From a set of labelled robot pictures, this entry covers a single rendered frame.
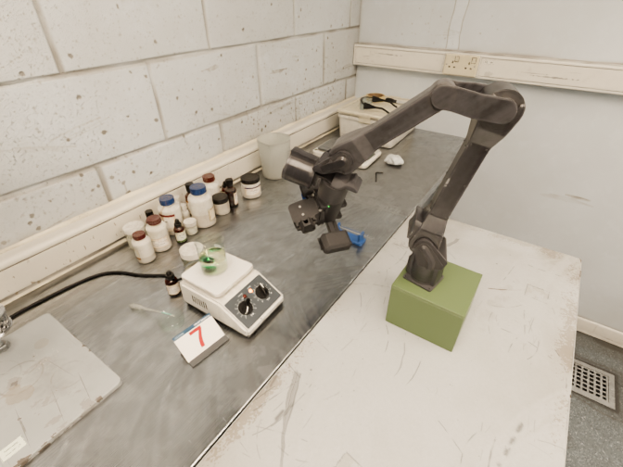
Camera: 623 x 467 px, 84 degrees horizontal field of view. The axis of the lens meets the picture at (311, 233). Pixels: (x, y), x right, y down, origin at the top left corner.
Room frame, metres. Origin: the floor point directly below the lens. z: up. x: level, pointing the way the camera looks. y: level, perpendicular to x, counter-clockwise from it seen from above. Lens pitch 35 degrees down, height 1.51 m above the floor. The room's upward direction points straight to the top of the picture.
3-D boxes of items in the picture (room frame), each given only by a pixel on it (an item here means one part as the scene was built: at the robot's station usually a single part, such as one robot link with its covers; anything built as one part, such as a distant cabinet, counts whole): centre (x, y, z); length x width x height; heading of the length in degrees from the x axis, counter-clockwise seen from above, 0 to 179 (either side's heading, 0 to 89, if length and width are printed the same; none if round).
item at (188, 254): (0.69, 0.30, 0.94); 0.06 x 0.06 x 0.08
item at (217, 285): (0.60, 0.21, 0.98); 0.12 x 0.12 x 0.01; 58
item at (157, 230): (0.80, 0.43, 0.95); 0.06 x 0.06 x 0.10
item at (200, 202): (0.93, 0.34, 0.96); 0.07 x 0.07 x 0.13
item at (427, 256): (0.55, -0.24, 1.10); 0.09 x 0.07 x 0.06; 164
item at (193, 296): (0.59, 0.19, 0.94); 0.22 x 0.13 x 0.08; 58
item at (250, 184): (1.11, 0.22, 0.94); 0.07 x 0.07 x 0.07
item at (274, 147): (1.30, 0.14, 0.97); 0.18 x 0.13 x 0.15; 172
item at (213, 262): (0.60, 0.22, 1.03); 0.07 x 0.06 x 0.08; 27
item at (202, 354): (0.46, 0.23, 0.92); 0.09 x 0.06 x 0.04; 140
